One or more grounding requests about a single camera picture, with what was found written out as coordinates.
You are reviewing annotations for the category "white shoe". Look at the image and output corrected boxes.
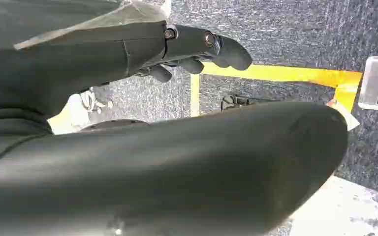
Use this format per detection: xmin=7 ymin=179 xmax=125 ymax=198
xmin=47 ymin=87 xmax=114 ymax=136

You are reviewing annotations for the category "black robot foot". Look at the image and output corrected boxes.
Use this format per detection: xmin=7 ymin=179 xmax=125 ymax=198
xmin=220 ymin=94 xmax=253 ymax=111
xmin=77 ymin=119 xmax=150 ymax=133

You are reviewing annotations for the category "white paper tag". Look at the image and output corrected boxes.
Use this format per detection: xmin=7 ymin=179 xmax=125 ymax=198
xmin=326 ymin=98 xmax=361 ymax=132

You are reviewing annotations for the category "yellow floor tape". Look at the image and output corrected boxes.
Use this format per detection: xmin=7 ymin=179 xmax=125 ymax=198
xmin=189 ymin=61 xmax=363 ymax=118

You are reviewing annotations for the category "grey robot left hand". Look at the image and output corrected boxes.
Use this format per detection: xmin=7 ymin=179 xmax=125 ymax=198
xmin=0 ymin=21 xmax=349 ymax=236

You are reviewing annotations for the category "silver device with screen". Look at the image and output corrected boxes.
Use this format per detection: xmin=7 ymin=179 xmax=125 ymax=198
xmin=358 ymin=55 xmax=378 ymax=113

